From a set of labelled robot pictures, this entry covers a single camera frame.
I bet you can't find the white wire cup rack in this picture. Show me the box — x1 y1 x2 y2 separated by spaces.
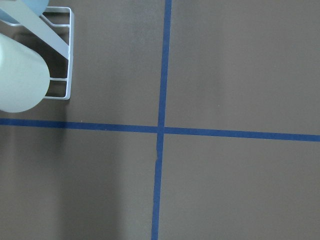
0 0 75 100

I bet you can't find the pale green-white plastic cup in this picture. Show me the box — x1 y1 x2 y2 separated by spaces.
0 34 50 113

